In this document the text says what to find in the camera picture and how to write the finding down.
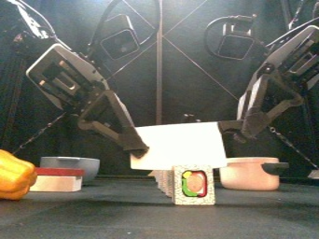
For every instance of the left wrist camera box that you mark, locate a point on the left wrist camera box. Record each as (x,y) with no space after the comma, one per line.
(120,42)

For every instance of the red and white toy block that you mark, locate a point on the red and white toy block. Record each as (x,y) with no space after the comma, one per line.
(56,180)

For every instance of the sushi roll toy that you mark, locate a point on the sushi roll toy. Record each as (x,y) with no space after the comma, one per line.
(194,185)

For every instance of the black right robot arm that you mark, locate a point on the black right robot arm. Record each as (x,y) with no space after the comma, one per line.
(306,12)

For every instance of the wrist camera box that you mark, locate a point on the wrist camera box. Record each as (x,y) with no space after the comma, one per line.
(235,46)
(120,42)

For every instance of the yellow toy bell pepper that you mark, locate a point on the yellow toy bell pepper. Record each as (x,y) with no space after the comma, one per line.
(15,175)

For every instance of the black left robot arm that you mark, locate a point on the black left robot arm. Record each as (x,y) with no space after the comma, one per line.
(16,37)

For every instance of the grey toy bowl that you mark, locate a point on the grey toy bowl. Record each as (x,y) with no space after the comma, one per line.
(72,163)

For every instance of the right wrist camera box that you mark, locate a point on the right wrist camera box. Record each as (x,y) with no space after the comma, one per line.
(235,46)

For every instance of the vertical metal frame pole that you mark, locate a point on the vertical metal frame pole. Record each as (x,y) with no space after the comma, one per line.
(159,62)

